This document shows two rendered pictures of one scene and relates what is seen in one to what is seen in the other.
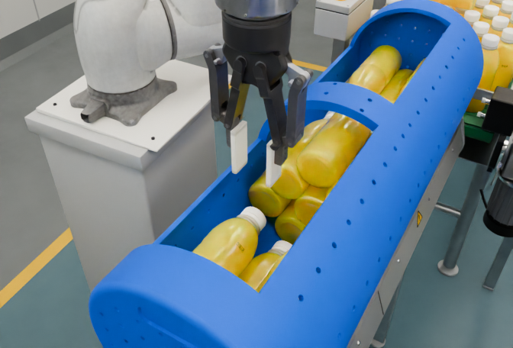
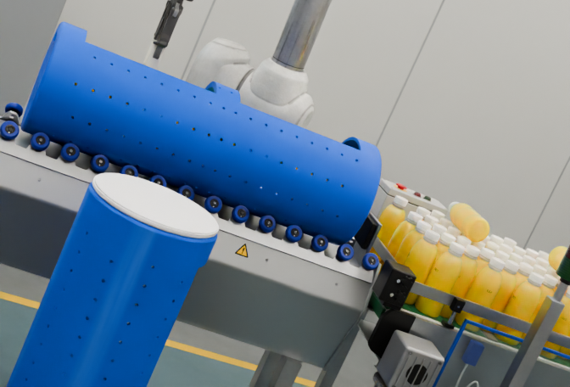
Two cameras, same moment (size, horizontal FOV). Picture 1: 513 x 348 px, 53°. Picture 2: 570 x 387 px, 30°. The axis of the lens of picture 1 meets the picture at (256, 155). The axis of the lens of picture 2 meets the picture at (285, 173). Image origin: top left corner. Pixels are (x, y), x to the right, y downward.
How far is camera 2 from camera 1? 2.38 m
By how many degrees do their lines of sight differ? 46
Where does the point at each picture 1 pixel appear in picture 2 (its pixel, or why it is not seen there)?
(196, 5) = (260, 80)
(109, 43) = (200, 67)
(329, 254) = (122, 69)
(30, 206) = not seen: hidden behind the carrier
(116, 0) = (221, 47)
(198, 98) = not seen: hidden behind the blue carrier
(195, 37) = (248, 100)
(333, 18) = (381, 195)
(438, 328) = not seen: outside the picture
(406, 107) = (245, 110)
